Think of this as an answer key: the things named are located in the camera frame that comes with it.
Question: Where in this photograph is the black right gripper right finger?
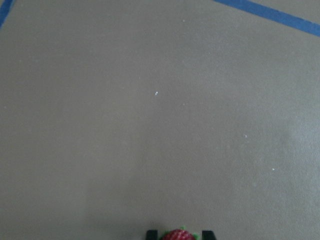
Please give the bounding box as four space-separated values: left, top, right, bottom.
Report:
201 230 217 240

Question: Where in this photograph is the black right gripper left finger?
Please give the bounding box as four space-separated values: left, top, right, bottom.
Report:
146 229 158 240

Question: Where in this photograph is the red strawberry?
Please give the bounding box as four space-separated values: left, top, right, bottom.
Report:
159 227 200 240

